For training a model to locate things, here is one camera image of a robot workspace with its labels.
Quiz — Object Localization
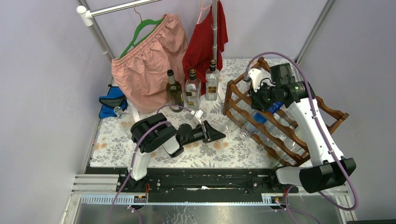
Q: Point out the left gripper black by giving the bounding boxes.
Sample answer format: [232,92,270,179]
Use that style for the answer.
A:
[181,119,225,146]

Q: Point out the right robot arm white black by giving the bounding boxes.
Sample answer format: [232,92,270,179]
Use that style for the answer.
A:
[247,63,356,193]

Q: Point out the clear glass wine bottle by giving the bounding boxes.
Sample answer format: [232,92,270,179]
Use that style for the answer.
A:
[278,110,310,147]

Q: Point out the floral table mat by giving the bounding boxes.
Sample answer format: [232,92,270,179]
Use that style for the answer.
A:
[89,59,273,168]

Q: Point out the white fabric strip by rack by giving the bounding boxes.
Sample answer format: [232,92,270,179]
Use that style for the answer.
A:
[217,84,225,103]

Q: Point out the clear bottle black gold cap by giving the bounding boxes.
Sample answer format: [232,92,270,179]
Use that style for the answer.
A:
[205,59,220,101]

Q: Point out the pink skirt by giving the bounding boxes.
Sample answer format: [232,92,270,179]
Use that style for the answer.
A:
[112,14,188,113]

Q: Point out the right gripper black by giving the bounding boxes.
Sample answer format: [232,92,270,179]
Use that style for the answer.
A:
[247,81,279,112]

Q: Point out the dark green wine bottle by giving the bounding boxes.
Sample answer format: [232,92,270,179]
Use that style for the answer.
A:
[166,69,184,112]

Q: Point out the green clothes hanger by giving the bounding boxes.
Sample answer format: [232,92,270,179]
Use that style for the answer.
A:
[119,4,164,59]

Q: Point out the blue glass bottle silver cap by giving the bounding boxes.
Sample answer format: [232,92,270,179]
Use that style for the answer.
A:
[240,102,283,139]

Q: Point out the small clear glass bottle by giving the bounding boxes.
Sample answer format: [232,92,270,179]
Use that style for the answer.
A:
[221,108,248,134]

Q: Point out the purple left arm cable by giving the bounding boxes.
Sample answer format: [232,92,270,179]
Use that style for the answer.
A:
[107,105,194,224]

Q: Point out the blue black bag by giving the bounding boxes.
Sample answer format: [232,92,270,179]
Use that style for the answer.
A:
[99,84,127,119]

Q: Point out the metal clothes rail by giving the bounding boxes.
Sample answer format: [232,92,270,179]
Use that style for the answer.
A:
[76,0,170,62]

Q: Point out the clear glass flask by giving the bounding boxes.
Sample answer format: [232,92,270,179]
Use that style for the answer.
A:
[113,106,130,119]

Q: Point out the small clear bottle bluish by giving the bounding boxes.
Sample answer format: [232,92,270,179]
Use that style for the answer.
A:
[258,123,304,165]

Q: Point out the vertical metal pole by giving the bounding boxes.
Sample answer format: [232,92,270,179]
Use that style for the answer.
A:
[212,0,218,61]

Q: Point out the clear square liquor bottle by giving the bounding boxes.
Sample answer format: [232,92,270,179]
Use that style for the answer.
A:
[185,68,201,110]

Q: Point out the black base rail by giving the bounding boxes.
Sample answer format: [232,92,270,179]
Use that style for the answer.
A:
[85,167,288,203]

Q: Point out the wooden wine rack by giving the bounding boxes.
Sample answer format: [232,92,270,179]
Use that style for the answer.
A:
[222,56,350,167]

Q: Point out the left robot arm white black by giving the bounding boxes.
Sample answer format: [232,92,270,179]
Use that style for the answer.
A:
[127,113,226,192]

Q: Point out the pink clothes hanger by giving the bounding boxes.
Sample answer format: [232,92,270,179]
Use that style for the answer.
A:
[196,0,212,25]

